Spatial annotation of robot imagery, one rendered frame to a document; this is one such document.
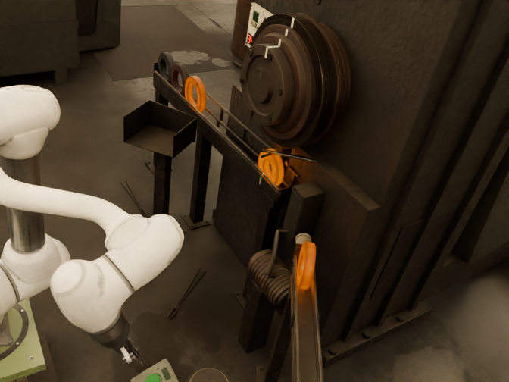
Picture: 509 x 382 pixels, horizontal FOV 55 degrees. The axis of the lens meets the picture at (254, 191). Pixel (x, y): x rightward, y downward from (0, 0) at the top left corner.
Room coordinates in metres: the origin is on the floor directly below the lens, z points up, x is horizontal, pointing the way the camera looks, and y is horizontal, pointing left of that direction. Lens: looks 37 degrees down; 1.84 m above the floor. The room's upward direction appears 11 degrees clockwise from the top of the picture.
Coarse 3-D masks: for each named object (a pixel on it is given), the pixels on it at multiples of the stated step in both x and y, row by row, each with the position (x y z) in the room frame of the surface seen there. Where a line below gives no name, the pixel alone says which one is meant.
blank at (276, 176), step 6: (270, 156) 1.63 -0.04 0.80; (276, 156) 1.63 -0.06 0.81; (258, 162) 1.70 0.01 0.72; (264, 162) 1.67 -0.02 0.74; (270, 162) 1.63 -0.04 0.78; (276, 162) 1.60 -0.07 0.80; (282, 162) 1.61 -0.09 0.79; (264, 168) 1.66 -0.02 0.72; (276, 168) 1.59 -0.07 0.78; (282, 168) 1.60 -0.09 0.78; (270, 174) 1.65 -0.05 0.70; (276, 174) 1.58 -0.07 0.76; (282, 174) 1.59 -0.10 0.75; (276, 180) 1.58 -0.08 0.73; (282, 180) 1.59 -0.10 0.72
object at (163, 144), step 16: (144, 112) 2.00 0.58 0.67; (160, 112) 2.03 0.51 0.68; (176, 112) 2.00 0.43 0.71; (128, 128) 1.88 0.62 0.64; (144, 128) 2.00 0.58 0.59; (160, 128) 2.02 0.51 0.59; (176, 128) 2.00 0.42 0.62; (192, 128) 1.93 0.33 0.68; (144, 144) 1.85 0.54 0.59; (160, 144) 1.87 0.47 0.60; (176, 144) 1.80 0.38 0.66; (160, 160) 1.87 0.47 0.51; (160, 176) 1.87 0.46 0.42; (160, 192) 1.87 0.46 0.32; (160, 208) 1.87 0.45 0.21
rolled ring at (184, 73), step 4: (176, 64) 2.37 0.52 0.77; (180, 64) 2.37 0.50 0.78; (172, 68) 2.42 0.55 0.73; (176, 68) 2.37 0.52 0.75; (180, 68) 2.34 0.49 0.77; (184, 68) 2.34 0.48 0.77; (172, 72) 2.41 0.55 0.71; (176, 72) 2.41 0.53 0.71; (180, 72) 2.33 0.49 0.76; (184, 72) 2.32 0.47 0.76; (172, 76) 2.41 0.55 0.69; (176, 76) 2.42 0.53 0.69; (184, 76) 2.31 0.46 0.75; (188, 76) 2.32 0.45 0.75; (172, 80) 2.41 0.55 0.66; (176, 80) 2.41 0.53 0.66; (184, 80) 2.29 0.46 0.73; (172, 84) 2.41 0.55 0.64; (176, 84) 2.40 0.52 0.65; (184, 84) 2.29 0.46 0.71; (176, 88) 2.39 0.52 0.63; (184, 88) 2.29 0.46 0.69; (180, 92) 2.32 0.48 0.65; (184, 92) 2.29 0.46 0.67; (184, 96) 2.30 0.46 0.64
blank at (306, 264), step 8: (304, 248) 1.18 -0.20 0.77; (312, 248) 1.17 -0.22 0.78; (304, 256) 1.14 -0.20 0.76; (312, 256) 1.14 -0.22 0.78; (304, 264) 1.11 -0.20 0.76; (312, 264) 1.12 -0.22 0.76; (304, 272) 1.10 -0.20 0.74; (312, 272) 1.10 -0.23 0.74; (304, 280) 1.09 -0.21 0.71; (304, 288) 1.10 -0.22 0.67
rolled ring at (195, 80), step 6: (192, 78) 2.22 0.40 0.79; (198, 78) 2.22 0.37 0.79; (186, 84) 2.27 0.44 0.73; (192, 84) 2.27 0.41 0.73; (198, 84) 2.18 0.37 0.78; (186, 90) 2.26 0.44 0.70; (198, 90) 2.16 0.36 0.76; (204, 90) 2.17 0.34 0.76; (186, 96) 2.26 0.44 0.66; (192, 96) 2.27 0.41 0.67; (198, 96) 2.15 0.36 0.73; (204, 96) 2.15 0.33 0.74; (192, 102) 2.24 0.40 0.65; (198, 102) 2.15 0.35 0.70; (204, 102) 2.15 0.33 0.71; (198, 108) 2.14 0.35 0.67; (204, 108) 2.16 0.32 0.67
